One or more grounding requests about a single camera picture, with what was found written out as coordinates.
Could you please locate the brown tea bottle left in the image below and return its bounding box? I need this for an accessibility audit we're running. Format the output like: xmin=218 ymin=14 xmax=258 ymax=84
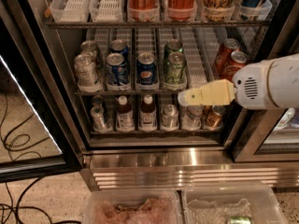
xmin=117 ymin=95 xmax=135 ymax=132

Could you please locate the empty clear tray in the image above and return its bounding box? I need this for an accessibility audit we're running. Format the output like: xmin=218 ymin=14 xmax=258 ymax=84
xmin=50 ymin=0 xmax=90 ymax=22
xmin=89 ymin=0 xmax=124 ymax=22

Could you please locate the brown tea bottle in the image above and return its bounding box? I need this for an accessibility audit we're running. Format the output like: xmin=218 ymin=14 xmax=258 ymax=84
xmin=117 ymin=95 xmax=135 ymax=132
xmin=139 ymin=94 xmax=157 ymax=131

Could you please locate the green can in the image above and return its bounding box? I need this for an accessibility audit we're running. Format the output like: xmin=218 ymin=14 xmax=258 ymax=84
xmin=164 ymin=39 xmax=184 ymax=58
xmin=226 ymin=216 xmax=253 ymax=224
xmin=164 ymin=51 xmax=186 ymax=85

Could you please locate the silver can bottom centre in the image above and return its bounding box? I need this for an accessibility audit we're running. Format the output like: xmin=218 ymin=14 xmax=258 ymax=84
xmin=162 ymin=105 xmax=178 ymax=128

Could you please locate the clear bin left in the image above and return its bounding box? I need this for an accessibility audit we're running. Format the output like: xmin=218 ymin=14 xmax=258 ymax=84
xmin=82 ymin=189 xmax=182 ymax=224

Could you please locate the gold can bottom front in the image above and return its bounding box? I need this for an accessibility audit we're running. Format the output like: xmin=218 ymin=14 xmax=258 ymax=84
xmin=205 ymin=105 xmax=226 ymax=129

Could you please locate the white sprite can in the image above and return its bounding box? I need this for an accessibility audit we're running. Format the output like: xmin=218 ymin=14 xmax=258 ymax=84
xmin=74 ymin=54 xmax=99 ymax=87
xmin=80 ymin=40 xmax=100 ymax=63

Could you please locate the red Coke can rear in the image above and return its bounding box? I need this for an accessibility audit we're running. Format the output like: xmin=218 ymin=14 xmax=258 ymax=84
xmin=214 ymin=38 xmax=240 ymax=75

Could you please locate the clear water bottle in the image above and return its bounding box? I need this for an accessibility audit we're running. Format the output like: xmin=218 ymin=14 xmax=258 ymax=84
xmin=183 ymin=105 xmax=203 ymax=131

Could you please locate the empty clear tray top left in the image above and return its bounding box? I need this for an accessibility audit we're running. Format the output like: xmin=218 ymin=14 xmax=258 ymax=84
xmin=50 ymin=0 xmax=90 ymax=22

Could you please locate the blue Pepsi can centre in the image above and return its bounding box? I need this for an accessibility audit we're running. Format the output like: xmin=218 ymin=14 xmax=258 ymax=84
xmin=136 ymin=51 xmax=156 ymax=85

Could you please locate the white Sprite can rear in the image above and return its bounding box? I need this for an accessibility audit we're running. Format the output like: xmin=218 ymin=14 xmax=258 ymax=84
xmin=80 ymin=40 xmax=100 ymax=63

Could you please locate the green can rear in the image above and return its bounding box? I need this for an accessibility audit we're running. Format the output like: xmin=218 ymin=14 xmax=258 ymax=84
xmin=164 ymin=39 xmax=184 ymax=58

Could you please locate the green can front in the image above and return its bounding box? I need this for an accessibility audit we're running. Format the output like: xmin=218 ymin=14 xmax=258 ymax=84
xmin=164 ymin=51 xmax=186 ymax=85

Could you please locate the silver can bottom front left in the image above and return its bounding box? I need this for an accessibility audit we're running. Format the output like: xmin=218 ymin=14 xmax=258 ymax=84
xmin=91 ymin=105 xmax=107 ymax=130

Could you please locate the green can in bin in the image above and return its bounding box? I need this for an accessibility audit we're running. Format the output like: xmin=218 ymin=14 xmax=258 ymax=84
xmin=226 ymin=216 xmax=253 ymax=224

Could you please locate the clear bin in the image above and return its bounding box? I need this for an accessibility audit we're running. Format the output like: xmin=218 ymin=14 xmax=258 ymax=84
xmin=181 ymin=182 xmax=288 ymax=224
xmin=82 ymin=189 xmax=182 ymax=224

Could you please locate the steel fridge cabinet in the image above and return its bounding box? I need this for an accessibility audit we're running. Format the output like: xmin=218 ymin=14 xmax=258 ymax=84
xmin=28 ymin=0 xmax=299 ymax=190

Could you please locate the glass fridge door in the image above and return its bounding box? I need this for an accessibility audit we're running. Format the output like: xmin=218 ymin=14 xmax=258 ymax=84
xmin=0 ymin=0 xmax=83 ymax=182

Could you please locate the empty white tray middle shelf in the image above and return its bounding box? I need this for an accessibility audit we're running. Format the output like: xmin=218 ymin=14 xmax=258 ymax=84
xmin=178 ymin=27 xmax=214 ymax=88

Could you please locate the white Sprite can front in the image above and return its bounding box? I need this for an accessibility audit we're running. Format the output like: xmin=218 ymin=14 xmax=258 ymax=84
xmin=74 ymin=54 xmax=99 ymax=87

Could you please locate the silver can bottom rear left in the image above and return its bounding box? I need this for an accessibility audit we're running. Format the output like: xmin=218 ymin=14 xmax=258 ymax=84
xmin=91 ymin=95 xmax=104 ymax=106

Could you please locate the silver can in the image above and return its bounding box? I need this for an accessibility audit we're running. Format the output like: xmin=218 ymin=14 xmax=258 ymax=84
xmin=91 ymin=105 xmax=107 ymax=130
xmin=162 ymin=105 xmax=178 ymax=128
xmin=91 ymin=95 xmax=104 ymax=106

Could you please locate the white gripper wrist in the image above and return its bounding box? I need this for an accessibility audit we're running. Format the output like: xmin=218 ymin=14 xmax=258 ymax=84
xmin=178 ymin=61 xmax=273 ymax=109

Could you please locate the red Coke can front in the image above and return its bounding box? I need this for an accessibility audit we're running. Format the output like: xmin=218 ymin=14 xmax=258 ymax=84
xmin=220 ymin=50 xmax=248 ymax=81

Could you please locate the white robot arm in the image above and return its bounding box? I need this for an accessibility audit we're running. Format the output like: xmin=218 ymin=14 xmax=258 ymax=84
xmin=178 ymin=54 xmax=299 ymax=110

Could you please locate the blue pepsi can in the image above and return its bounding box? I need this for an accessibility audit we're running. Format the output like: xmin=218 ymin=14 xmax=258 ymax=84
xmin=109 ymin=39 xmax=129 ymax=60
xmin=106 ymin=53 xmax=129 ymax=86
xmin=136 ymin=51 xmax=156 ymax=85

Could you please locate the clear bin right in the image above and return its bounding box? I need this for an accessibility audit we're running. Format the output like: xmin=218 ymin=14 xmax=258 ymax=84
xmin=181 ymin=182 xmax=288 ymax=224

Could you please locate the brown tea bottle right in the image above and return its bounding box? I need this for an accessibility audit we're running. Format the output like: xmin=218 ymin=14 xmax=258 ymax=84
xmin=139 ymin=94 xmax=157 ymax=131

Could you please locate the blue Pepsi can front left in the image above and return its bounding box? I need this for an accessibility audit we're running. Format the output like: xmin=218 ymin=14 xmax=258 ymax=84
xmin=106 ymin=53 xmax=129 ymax=86

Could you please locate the blue Pepsi can rear left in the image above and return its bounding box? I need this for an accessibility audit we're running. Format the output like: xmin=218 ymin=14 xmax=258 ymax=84
xmin=109 ymin=39 xmax=129 ymax=60

